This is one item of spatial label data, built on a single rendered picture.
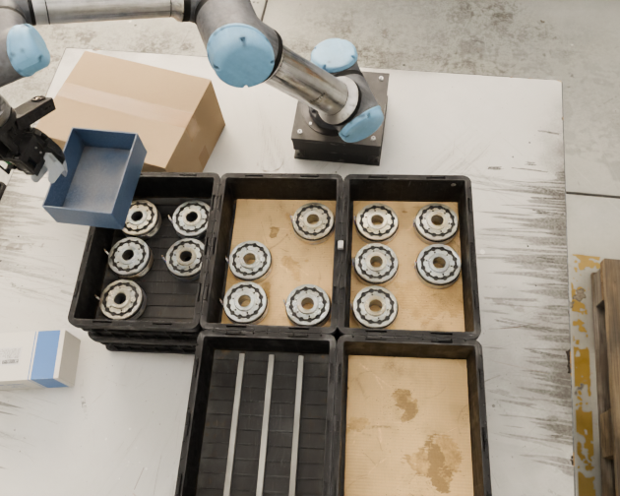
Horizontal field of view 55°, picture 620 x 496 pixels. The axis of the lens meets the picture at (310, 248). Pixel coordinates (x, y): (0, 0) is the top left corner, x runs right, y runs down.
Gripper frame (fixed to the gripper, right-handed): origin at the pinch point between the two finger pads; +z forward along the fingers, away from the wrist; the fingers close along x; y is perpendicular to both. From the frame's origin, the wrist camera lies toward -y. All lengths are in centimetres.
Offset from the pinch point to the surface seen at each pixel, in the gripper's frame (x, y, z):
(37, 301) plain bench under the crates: -25.9, 17.7, 38.7
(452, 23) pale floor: 67, -168, 122
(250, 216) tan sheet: 30.2, -9.6, 33.4
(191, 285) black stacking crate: 20.3, 11.2, 32.2
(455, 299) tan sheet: 82, 5, 41
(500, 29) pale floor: 89, -167, 125
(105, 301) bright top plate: 2.7, 19.4, 26.7
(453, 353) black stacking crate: 83, 19, 37
